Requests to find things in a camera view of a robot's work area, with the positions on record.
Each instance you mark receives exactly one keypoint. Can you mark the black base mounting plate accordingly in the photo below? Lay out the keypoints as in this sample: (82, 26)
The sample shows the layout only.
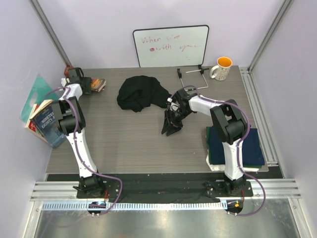
(167, 188)

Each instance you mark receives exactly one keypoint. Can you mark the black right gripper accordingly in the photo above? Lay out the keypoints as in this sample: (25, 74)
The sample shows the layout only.
(168, 125)

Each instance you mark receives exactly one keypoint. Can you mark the black wire book stand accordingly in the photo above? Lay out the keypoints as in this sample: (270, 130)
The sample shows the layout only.
(194, 78)

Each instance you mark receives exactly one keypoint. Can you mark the orange brown cover book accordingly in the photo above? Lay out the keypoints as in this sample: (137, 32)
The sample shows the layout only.
(97, 84)

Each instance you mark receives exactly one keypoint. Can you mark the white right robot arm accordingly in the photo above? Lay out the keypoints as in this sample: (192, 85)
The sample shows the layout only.
(228, 122)

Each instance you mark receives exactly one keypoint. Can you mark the blue cover book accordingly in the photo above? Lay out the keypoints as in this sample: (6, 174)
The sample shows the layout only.
(44, 120)

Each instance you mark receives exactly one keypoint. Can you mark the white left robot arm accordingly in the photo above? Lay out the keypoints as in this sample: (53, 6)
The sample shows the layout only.
(70, 121)

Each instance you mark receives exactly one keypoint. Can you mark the small whiteboard with red writing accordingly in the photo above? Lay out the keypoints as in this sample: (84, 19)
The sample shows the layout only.
(171, 46)

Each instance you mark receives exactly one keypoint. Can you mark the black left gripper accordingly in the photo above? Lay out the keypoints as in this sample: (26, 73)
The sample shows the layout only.
(87, 81)

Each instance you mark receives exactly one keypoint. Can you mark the white mug orange inside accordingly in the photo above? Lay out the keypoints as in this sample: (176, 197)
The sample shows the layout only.
(221, 70)

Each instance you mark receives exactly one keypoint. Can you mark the white folded t shirt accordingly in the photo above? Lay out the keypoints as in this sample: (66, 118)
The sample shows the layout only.
(215, 167)

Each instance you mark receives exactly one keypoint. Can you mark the teal plastic cutting board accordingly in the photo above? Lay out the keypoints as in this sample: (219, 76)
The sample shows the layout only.
(36, 95)

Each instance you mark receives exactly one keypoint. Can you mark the red white cover book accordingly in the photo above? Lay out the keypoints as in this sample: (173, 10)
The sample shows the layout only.
(31, 127)

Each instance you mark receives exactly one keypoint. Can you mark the black t shirt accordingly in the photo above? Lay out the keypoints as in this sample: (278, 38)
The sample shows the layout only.
(139, 92)

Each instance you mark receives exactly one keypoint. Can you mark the red brown die block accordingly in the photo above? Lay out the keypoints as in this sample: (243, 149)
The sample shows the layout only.
(66, 71)

